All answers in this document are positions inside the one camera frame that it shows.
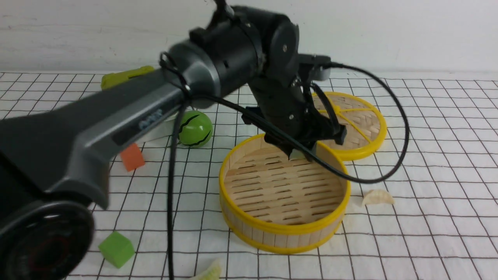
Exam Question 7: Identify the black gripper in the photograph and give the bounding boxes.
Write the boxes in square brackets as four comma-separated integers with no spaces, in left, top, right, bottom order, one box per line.
[247,54,347,162]

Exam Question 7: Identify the green-white toy dumpling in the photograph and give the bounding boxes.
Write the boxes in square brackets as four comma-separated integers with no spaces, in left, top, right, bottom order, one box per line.
[189,259,222,280]

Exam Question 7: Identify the pale green toy dumpling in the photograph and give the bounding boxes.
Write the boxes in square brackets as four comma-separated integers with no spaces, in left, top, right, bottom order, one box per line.
[289,149,307,161]

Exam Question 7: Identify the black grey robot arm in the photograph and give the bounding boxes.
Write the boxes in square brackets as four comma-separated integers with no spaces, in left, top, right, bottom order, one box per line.
[1,0,346,280]

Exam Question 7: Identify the bamboo steamer tray yellow rim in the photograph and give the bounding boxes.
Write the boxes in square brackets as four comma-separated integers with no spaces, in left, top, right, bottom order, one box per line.
[219,134,351,254]

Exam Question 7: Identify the bamboo steamer lid yellow rim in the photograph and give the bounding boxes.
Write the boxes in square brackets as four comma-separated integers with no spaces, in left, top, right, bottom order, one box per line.
[321,91,388,161]

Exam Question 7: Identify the cream toy dumpling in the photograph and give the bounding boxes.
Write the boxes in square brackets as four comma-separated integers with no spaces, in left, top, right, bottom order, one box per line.
[362,189,395,206]

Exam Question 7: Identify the green watermelon toy ball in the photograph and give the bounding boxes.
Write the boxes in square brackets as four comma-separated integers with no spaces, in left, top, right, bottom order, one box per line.
[178,110,213,148]

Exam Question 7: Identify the green lidded white box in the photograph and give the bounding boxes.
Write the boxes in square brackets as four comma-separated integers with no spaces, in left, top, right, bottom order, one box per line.
[101,65,177,144]

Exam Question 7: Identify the white checkered tablecloth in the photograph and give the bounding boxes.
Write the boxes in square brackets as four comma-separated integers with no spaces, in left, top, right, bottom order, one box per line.
[0,72,498,280]

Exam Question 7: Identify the orange foam cube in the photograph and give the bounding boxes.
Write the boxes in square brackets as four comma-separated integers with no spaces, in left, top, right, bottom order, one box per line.
[119,143,146,172]

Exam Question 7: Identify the green foam cube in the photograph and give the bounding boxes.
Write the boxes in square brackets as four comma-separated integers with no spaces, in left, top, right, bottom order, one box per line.
[98,231,135,269]

